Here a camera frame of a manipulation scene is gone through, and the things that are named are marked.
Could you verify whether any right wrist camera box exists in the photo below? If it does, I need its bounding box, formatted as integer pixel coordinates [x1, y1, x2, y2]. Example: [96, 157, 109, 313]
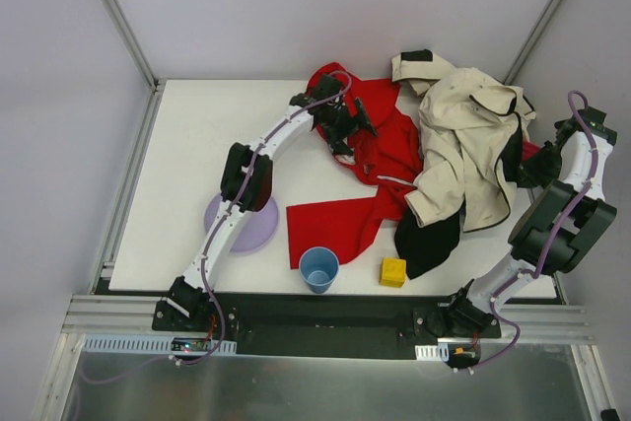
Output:
[578, 106, 617, 146]

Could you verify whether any blue plastic cup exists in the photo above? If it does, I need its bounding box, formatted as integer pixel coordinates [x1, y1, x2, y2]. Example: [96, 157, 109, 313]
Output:
[299, 246, 340, 295]

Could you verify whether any left aluminium frame post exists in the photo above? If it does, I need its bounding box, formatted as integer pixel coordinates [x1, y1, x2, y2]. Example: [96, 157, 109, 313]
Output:
[102, 0, 159, 92]

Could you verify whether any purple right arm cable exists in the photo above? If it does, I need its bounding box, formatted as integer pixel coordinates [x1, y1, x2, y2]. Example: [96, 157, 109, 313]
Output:
[446, 90, 600, 376]

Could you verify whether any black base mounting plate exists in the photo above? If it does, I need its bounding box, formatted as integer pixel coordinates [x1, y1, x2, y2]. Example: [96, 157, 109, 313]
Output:
[150, 292, 502, 358]

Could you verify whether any red cloth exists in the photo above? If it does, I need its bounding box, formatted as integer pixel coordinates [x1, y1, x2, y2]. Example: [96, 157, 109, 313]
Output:
[284, 61, 541, 272]

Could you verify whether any aluminium frame post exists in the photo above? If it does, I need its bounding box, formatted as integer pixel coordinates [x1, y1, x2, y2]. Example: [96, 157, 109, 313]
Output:
[502, 0, 565, 84]
[102, 0, 159, 92]

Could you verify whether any purple plastic plate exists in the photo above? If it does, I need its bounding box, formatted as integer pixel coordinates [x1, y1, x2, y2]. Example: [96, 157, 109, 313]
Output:
[201, 194, 280, 253]

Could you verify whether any yellow toy cube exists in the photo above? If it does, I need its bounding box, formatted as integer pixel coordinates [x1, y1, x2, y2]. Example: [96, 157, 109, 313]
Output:
[379, 257, 407, 288]

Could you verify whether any aluminium front rail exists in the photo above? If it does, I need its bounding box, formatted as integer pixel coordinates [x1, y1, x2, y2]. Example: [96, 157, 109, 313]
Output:
[62, 293, 596, 345]

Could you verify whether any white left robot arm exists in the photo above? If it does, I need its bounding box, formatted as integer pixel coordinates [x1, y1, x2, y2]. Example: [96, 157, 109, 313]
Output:
[167, 93, 377, 322]

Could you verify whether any cream and black jacket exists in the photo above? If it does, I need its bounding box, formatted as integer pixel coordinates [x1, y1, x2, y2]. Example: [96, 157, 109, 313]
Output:
[391, 49, 536, 233]

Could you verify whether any right aluminium frame post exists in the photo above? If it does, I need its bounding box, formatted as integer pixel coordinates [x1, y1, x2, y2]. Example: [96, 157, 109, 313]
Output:
[502, 0, 565, 84]

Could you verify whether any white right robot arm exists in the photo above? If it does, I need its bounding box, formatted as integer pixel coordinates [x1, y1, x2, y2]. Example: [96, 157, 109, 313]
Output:
[441, 114, 617, 337]

